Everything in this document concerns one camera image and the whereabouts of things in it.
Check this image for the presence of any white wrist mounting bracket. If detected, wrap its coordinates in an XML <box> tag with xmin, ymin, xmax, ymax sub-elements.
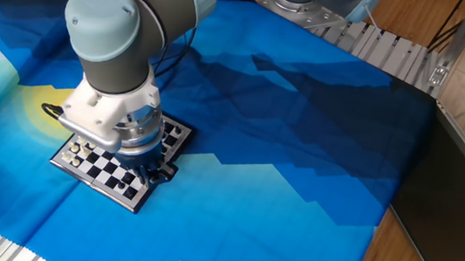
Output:
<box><xmin>52</xmin><ymin>64</ymin><xmax>168</xmax><ymax>160</ymax></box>

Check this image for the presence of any white zip tie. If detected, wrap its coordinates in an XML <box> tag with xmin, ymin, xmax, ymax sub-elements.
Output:
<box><xmin>354</xmin><ymin>0</ymin><xmax>381</xmax><ymax>32</ymax></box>

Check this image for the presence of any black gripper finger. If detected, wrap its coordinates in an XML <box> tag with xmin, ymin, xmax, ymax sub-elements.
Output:
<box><xmin>129</xmin><ymin>164</ymin><xmax>149</xmax><ymax>187</ymax></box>
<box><xmin>145</xmin><ymin>158</ymin><xmax>181</xmax><ymax>187</ymax></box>

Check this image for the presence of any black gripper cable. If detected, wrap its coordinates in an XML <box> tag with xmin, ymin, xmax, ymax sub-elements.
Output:
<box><xmin>33</xmin><ymin>26</ymin><xmax>207</xmax><ymax>123</ymax></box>

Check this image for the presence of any dark panel with aluminium edge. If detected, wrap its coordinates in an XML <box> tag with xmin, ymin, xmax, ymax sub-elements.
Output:
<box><xmin>378</xmin><ymin>97</ymin><xmax>465</xmax><ymax>261</ymax></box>

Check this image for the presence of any silver wrist flange coupling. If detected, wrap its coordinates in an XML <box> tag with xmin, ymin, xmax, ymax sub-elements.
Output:
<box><xmin>109</xmin><ymin>102</ymin><xmax>169</xmax><ymax>159</ymax></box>

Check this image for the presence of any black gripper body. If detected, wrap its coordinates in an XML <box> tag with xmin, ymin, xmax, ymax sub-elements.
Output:
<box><xmin>115</xmin><ymin>141</ymin><xmax>166</xmax><ymax>174</ymax></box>

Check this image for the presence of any black and white chessboard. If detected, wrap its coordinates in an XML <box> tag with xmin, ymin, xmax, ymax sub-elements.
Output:
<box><xmin>45</xmin><ymin>111</ymin><xmax>203</xmax><ymax>223</ymax></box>

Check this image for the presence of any blue landscape print cloth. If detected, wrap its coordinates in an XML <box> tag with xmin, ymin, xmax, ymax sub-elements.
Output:
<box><xmin>0</xmin><ymin>0</ymin><xmax>455</xmax><ymax>261</ymax></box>

